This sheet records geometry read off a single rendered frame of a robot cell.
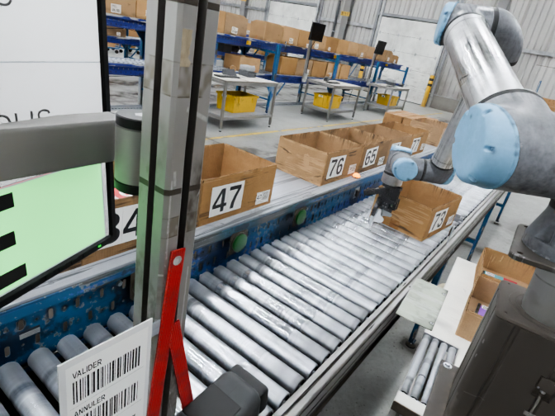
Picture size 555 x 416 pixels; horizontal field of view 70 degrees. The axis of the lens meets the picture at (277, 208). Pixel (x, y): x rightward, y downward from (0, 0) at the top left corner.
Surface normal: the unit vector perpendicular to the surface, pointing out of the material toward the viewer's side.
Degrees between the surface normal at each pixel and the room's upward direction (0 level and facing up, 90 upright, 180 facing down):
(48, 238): 86
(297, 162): 91
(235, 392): 8
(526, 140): 64
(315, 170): 90
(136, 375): 90
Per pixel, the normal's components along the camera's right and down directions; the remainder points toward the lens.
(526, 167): -0.14, 0.49
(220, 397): 0.09, -0.86
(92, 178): 0.95, 0.22
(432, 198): -0.68, 0.16
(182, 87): 0.78, 0.37
